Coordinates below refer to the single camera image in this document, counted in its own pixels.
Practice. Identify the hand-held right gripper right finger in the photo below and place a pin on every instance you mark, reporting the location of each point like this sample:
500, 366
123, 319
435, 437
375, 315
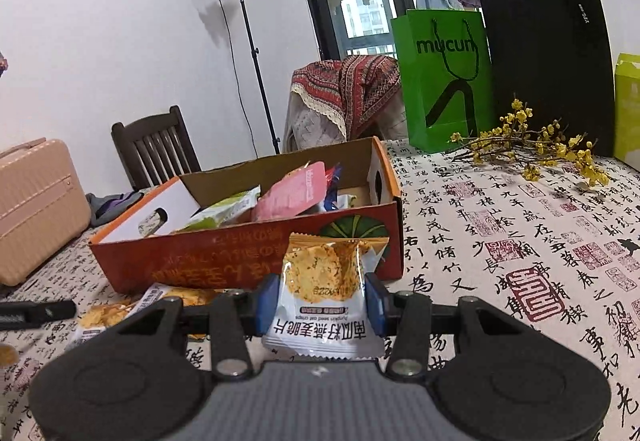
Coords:
375, 306

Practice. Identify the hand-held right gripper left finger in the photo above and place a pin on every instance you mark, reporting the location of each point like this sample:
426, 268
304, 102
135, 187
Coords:
267, 306

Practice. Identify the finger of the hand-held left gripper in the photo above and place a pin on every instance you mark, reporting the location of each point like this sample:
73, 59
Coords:
35, 313

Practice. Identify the orange cracker packet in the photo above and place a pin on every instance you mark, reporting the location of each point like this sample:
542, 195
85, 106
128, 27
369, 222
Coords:
320, 281

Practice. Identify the pile of cracker packets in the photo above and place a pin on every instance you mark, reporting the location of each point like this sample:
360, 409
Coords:
100, 316

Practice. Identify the orange cardboard box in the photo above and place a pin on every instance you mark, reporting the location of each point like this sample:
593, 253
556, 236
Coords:
200, 256

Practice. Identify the green long bar packet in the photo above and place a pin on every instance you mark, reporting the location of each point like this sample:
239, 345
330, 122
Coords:
225, 211

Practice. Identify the pink snack packet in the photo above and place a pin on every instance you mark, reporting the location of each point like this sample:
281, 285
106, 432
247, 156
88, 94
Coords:
290, 198

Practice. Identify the red silver snack packet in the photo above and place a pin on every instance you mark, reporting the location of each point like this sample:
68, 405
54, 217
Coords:
334, 186

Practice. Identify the pink suitcase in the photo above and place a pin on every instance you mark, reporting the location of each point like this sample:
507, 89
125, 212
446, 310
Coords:
35, 211

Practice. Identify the purple grey cloth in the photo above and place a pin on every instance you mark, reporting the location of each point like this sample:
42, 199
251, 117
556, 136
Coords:
107, 208

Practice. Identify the calligraphy printed tablecloth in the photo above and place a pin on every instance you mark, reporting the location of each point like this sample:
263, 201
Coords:
500, 221

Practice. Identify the dark wooden chair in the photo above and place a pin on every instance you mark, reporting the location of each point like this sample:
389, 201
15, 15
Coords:
155, 146

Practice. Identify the red patterned cloth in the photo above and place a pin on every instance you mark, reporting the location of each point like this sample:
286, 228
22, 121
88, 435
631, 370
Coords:
350, 86

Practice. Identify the green shopping bag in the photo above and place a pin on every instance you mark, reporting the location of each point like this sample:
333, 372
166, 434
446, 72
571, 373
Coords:
440, 86

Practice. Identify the yellow flower branch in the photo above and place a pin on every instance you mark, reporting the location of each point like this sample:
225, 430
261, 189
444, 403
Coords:
520, 121

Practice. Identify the dried pink flower bouquet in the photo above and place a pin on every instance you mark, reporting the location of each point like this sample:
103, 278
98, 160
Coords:
3, 63

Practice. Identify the black shopping bag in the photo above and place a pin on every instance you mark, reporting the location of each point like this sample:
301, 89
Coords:
545, 61

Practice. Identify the green snack box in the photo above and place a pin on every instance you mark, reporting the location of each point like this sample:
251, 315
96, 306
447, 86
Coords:
627, 111

